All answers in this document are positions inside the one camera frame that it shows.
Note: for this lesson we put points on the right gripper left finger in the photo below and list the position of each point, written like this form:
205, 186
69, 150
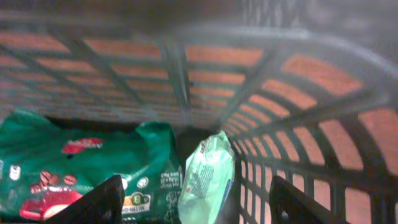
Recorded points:
102, 205

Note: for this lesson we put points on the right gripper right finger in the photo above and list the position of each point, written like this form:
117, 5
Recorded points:
290, 205

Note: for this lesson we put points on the green Nescafe coffee bag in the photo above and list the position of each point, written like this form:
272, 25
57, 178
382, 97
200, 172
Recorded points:
45, 168

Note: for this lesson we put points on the light green wipes packet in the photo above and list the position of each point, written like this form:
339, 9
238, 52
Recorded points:
209, 175

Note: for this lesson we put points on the grey plastic basket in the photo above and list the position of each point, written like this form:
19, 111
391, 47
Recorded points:
306, 90

